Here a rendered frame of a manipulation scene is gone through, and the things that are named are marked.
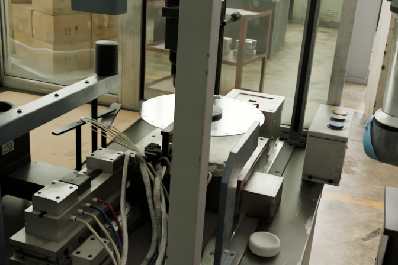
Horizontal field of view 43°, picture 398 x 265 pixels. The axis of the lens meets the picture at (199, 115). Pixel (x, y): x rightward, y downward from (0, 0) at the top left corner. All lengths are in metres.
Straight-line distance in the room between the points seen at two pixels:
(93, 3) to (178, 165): 0.56
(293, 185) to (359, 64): 4.42
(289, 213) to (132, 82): 0.86
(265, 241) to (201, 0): 0.69
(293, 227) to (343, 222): 1.62
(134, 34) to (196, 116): 1.28
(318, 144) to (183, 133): 0.87
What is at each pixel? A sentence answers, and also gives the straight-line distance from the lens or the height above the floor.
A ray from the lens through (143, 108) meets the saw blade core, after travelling 1.32.
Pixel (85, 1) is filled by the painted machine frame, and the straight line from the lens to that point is 1.11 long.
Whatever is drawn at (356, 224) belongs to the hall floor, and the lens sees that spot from 2.86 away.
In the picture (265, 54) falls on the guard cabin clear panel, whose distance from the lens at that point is 1.71.
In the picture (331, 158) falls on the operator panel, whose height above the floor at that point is 0.83.
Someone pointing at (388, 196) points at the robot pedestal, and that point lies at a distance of 1.49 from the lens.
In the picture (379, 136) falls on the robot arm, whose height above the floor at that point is 0.94.
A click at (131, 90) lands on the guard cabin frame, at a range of 1.90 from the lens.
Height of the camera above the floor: 1.38
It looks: 19 degrees down
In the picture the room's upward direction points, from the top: 4 degrees clockwise
